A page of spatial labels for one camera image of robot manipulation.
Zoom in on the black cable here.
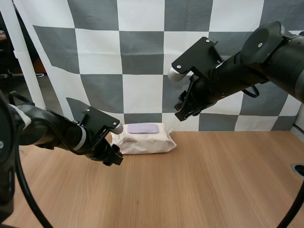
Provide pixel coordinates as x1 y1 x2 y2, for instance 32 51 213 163
241 85 260 98
13 151 54 228
277 178 304 228

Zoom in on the white upright post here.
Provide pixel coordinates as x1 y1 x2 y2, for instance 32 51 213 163
0 0 46 110

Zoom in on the checked cloth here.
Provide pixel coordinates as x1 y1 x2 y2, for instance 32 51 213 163
32 0 304 133

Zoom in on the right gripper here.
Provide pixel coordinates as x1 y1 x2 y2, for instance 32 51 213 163
174 74 217 122

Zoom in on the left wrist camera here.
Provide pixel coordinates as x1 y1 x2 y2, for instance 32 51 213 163
79 106 124 141

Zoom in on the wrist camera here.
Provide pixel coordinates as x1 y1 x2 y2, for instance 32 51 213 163
167 37 224 83
79 106 124 141

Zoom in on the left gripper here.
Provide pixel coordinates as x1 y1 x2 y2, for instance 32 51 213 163
87 132 124 167

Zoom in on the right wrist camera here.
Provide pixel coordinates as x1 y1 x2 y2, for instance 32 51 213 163
167 37 224 83

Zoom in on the white wet wipes pack, lilac lid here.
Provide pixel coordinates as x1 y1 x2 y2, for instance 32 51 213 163
110 122 178 155

